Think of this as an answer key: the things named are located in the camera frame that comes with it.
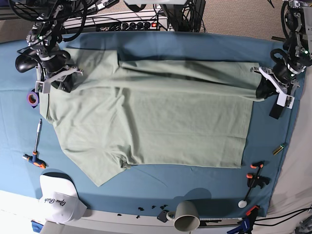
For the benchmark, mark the black computer mouse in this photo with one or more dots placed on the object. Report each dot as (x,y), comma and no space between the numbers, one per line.
(26,60)

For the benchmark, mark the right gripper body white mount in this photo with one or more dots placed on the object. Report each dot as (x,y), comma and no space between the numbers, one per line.
(54,68)

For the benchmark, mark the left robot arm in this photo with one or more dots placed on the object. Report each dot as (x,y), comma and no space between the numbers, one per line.
(292,59)

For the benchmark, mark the white baseball cap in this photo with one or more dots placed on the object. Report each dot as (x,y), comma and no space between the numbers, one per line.
(60,202)

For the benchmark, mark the small dark square plate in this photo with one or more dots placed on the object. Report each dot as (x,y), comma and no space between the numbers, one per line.
(163,216)

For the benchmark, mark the black power strip red switch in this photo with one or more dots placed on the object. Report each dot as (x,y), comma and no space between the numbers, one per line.
(127,26)

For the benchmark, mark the purple tape roll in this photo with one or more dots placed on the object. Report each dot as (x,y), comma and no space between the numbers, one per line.
(33,98)

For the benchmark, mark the small brass green stick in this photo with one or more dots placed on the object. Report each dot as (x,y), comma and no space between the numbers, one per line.
(278,149)

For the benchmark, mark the orange handled T wrench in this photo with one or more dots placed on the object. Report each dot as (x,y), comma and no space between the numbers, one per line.
(33,159)

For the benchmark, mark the black orange bar clamp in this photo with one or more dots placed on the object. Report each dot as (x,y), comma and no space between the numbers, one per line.
(254,180)

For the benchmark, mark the grey green mug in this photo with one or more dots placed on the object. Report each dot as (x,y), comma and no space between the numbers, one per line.
(185,217)

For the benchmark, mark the blue orange clamp bottom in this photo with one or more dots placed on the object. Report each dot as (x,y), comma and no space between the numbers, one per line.
(247,223)

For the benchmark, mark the blue table cloth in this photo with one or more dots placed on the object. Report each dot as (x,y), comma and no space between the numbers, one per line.
(143,189)

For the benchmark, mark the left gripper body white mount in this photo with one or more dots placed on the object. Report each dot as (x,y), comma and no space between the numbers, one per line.
(283,82)

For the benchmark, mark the sage green T-shirt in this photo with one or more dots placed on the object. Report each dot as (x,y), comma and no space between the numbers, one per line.
(125,113)

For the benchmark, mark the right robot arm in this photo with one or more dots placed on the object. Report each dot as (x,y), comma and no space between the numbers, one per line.
(46,35)

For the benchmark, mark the black remote control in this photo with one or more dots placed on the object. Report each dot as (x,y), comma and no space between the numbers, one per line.
(276,111)

